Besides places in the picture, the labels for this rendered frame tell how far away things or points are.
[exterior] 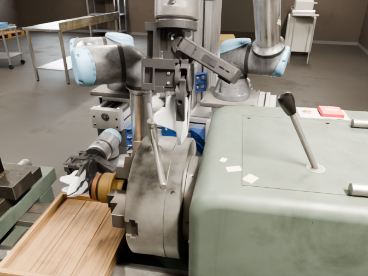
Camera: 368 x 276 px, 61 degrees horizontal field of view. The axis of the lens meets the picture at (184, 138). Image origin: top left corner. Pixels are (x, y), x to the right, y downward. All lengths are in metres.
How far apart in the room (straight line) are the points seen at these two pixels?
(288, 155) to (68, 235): 0.71
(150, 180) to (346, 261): 0.42
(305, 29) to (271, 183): 7.40
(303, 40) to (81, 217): 7.28
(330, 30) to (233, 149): 9.12
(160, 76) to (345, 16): 9.33
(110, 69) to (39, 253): 0.58
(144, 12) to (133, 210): 9.83
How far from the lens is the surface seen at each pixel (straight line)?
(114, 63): 0.96
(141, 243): 0.78
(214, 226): 0.61
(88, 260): 1.00
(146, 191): 0.72
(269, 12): 1.09
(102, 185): 0.88
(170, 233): 0.73
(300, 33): 7.96
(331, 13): 9.72
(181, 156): 0.74
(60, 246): 1.07
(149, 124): 0.71
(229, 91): 1.27
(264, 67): 1.22
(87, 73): 0.96
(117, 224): 0.79
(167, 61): 0.53
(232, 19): 9.70
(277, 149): 0.75
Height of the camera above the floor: 1.60
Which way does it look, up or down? 27 degrees down
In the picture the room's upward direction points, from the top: straight up
